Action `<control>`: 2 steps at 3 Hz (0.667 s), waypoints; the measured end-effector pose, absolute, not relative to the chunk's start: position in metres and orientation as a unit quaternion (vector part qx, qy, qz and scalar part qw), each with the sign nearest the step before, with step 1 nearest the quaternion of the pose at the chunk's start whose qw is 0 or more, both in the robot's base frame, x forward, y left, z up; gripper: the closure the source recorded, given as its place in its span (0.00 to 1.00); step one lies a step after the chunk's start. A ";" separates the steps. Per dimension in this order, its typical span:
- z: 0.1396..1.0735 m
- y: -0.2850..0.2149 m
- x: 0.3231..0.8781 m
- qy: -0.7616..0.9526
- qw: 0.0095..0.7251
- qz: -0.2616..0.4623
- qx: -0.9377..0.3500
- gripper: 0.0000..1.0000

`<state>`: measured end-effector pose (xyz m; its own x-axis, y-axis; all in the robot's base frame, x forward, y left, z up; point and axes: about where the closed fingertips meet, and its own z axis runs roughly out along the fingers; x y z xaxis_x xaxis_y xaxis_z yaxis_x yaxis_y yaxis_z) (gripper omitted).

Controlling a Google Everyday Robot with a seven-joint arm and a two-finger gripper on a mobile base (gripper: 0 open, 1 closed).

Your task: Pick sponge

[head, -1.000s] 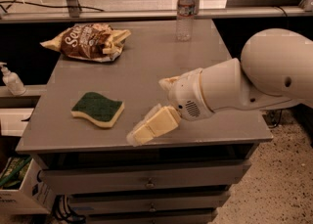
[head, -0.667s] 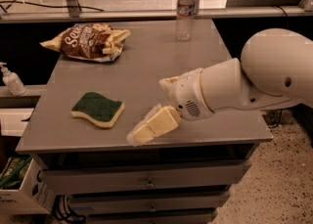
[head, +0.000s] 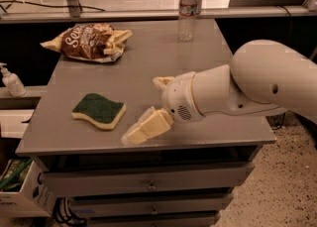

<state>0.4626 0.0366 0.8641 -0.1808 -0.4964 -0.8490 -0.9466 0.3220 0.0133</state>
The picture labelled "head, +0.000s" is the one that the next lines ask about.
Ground metal frame rail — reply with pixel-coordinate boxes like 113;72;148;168
0;6;317;24

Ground grey drawer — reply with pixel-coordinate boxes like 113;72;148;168
87;211;220;227
70;193;233;218
41;163;255;197

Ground black cables under cabinet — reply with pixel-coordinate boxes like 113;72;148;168
53;197;88;227

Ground brown snack bag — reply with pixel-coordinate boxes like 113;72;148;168
41;23;133;63

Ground white pump dispenser bottle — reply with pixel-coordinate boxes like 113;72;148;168
0;62;26;97

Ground middle grey drawer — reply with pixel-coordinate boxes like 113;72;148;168
70;193;233;218

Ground bottom grey drawer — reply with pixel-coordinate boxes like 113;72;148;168
87;211;220;227

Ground top grey drawer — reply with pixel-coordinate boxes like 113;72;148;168
41;163;255;197

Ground clear plastic water bottle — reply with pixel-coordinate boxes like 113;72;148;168
178;0;198;42

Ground grey drawer cabinet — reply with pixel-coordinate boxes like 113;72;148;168
15;18;277;227

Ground green and yellow sponge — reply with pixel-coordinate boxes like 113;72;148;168
71;93;126;130

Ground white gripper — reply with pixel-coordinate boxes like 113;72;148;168
121;71;204;146

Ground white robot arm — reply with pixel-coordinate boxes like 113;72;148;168
122;40;317;146

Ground white cardboard box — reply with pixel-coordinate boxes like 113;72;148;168
0;163;56;217

